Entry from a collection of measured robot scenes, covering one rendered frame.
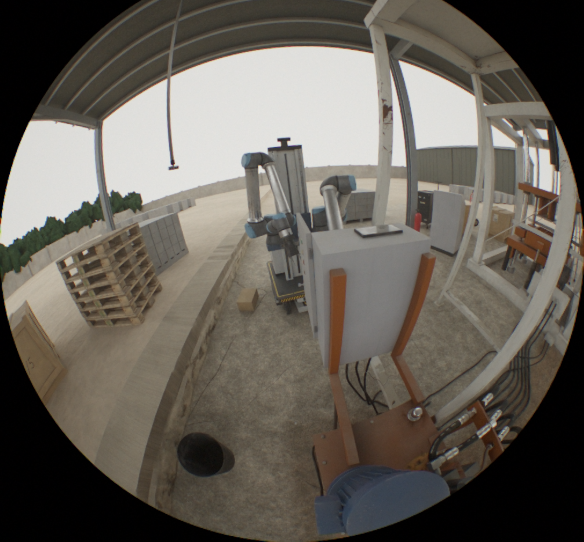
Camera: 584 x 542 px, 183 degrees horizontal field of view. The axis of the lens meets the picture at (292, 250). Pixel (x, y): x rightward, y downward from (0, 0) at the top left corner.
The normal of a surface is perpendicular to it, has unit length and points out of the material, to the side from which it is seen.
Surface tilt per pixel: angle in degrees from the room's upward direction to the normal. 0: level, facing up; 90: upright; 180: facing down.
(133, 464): 0
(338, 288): 90
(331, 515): 0
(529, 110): 90
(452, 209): 90
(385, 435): 0
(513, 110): 90
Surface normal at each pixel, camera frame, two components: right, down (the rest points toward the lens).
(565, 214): -1.00, 0.07
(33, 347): 0.99, -0.07
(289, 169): 0.23, 0.36
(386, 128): 0.07, 0.53
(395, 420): -0.11, -0.91
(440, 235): -0.91, 0.26
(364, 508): -0.41, -0.90
